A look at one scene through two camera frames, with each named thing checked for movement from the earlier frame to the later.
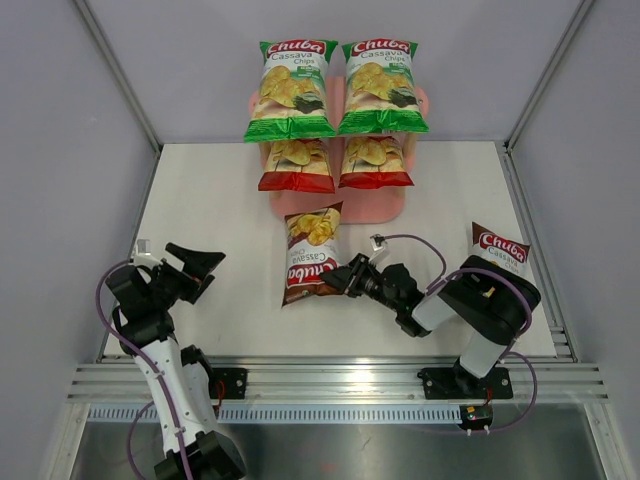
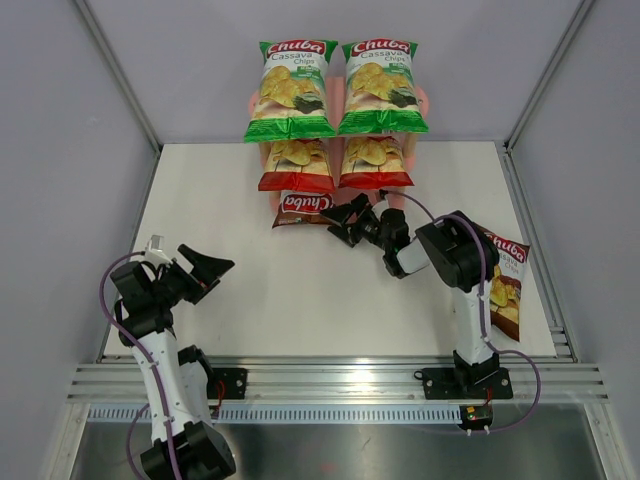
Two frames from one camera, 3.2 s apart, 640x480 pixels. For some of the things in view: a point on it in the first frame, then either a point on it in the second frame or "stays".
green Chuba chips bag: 292,101 stays
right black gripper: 339,277 → 342,213
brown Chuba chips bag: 312,250 → 297,208
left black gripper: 198,263 stays
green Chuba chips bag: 381,93 stays
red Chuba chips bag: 299,165 stays
